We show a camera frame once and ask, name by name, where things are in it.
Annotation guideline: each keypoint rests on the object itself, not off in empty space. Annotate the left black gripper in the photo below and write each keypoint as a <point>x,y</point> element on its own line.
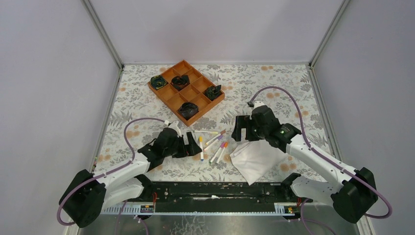
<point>186,146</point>

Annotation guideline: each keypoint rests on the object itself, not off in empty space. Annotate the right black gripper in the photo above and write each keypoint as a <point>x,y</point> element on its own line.
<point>247,128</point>

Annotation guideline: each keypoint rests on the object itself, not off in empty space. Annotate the white marker green end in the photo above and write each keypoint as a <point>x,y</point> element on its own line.
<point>204,132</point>

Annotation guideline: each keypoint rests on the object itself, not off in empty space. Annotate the white marker pen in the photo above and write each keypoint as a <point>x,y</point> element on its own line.
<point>215,155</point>
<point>212,139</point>
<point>220,155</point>

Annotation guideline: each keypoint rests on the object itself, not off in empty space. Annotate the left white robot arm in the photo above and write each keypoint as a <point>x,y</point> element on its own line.
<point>90,193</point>

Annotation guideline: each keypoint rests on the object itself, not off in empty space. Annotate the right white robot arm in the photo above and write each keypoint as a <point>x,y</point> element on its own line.
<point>349,191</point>

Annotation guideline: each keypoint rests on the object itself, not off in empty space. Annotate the white folded cloth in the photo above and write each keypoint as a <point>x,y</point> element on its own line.
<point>255,158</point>

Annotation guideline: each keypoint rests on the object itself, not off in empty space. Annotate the dark blue rolled tie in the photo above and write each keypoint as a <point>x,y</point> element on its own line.
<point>187,110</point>

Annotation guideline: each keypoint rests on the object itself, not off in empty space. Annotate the orange wooden compartment tray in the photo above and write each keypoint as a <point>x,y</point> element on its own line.
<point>194,92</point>

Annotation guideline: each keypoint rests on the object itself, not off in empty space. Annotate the dark green rolled tie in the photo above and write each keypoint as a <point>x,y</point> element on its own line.
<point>213,92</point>

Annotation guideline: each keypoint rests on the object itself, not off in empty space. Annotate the green patterned rolled tie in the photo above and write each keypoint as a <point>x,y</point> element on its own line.
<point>157,82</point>

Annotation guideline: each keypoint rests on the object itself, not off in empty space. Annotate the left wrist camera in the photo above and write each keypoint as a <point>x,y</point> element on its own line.
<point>175,126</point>

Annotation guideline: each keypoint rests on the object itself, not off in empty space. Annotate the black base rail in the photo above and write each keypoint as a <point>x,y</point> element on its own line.
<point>219,197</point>

